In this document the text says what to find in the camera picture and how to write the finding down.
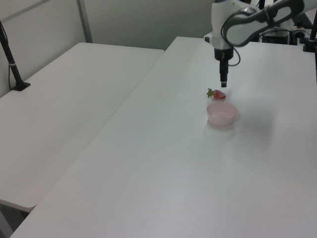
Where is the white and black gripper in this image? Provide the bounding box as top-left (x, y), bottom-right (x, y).
top-left (212, 36), bottom-right (235, 88)

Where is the red strawberry with green leaves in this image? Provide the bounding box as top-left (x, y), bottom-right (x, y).
top-left (207, 88), bottom-right (226, 101)

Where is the pink plastic bowl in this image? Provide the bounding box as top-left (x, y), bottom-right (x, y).
top-left (206, 103), bottom-right (238, 127)

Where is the black equipment box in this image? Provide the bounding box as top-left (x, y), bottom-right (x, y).
top-left (262, 29), bottom-right (291, 45)

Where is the black clamped stand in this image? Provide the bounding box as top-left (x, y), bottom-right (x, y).
top-left (302, 0), bottom-right (317, 53)

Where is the white side table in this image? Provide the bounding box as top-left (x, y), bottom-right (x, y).
top-left (0, 42), bottom-right (165, 213)

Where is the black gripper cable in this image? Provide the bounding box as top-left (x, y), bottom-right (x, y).
top-left (229, 46), bottom-right (242, 67)

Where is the black camera stand pole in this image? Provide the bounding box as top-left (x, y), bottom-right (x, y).
top-left (0, 19), bottom-right (32, 93)

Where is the thin black stand cable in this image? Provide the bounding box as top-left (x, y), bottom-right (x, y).
top-left (7, 63), bottom-right (15, 90)

